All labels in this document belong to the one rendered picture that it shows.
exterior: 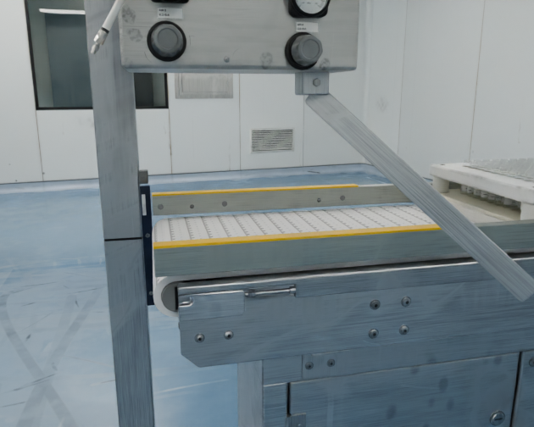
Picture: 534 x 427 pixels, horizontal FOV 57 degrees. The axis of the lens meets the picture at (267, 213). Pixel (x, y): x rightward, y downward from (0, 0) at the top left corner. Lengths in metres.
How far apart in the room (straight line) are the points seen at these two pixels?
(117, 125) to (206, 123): 5.19
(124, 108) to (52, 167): 5.06
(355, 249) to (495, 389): 0.36
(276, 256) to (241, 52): 0.21
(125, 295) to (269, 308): 0.34
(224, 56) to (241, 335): 0.30
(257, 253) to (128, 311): 0.37
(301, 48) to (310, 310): 0.29
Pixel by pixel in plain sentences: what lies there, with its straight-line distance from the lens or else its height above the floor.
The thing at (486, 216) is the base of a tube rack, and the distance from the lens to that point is 0.77.
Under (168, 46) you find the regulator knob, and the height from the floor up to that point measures 1.06.
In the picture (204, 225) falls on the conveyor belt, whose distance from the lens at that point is 0.73.
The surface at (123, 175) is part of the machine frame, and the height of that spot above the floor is 0.90.
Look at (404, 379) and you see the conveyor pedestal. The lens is 0.74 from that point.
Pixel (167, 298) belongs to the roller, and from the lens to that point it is 0.55.
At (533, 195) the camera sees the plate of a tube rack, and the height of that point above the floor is 0.90.
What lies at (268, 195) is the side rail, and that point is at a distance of 0.80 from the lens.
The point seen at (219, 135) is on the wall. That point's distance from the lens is 6.01.
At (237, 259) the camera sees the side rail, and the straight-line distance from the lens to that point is 0.53.
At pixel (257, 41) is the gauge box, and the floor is 1.07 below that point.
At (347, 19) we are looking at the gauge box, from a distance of 0.50.
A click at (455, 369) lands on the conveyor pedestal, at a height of 0.64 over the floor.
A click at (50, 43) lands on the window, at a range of 5.80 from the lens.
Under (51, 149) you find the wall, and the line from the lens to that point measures 5.81.
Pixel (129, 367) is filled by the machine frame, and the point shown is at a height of 0.57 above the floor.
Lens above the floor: 1.02
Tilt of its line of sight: 14 degrees down
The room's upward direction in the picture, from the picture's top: straight up
